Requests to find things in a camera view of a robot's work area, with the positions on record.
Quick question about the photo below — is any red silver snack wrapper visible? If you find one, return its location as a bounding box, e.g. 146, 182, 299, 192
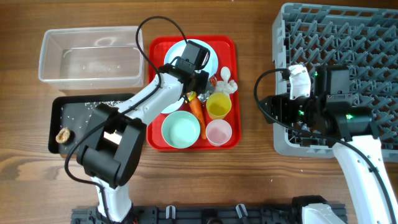
198, 75, 217, 103

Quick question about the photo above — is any yellow plastic cup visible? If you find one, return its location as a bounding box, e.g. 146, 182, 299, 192
206, 93, 232, 119

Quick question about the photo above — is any light blue bowl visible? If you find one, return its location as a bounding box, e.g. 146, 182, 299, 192
161, 98, 185, 114

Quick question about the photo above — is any white tissue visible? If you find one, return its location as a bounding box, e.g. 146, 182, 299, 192
214, 80, 238, 95

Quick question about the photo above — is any pile of white rice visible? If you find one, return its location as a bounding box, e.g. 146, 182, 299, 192
67, 101, 125, 125

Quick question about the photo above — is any brown round food piece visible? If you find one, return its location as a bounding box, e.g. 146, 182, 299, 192
55, 128, 71, 144

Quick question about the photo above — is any yellow snack wrapper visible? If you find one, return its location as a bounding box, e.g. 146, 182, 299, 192
185, 91, 197, 103

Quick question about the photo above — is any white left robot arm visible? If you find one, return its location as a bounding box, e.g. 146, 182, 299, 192
72, 64, 209, 223

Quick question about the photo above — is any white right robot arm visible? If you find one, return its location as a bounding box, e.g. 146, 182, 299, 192
255, 94, 397, 223

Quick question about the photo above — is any grey dishwasher rack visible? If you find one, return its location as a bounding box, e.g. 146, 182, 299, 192
272, 3, 397, 162

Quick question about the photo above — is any orange carrot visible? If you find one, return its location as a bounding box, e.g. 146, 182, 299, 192
189, 98, 206, 139

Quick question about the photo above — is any white plastic spoon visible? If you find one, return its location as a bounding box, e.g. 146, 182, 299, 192
220, 67, 231, 83

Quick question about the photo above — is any light blue plate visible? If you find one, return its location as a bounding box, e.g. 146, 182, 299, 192
164, 39, 219, 76

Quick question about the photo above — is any red tray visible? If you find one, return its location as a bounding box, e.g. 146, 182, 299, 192
146, 35, 242, 152

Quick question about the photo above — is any green bowl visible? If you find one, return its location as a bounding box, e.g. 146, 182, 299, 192
161, 111, 200, 149

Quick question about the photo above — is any pink plastic cup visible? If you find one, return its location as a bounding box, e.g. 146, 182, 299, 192
206, 119, 233, 146

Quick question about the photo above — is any clear plastic bin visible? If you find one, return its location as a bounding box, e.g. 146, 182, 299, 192
38, 26, 144, 90

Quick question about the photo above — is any black tray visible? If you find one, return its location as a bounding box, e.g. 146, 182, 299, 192
48, 93, 134, 154

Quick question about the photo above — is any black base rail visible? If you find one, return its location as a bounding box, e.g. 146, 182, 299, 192
70, 203, 348, 224

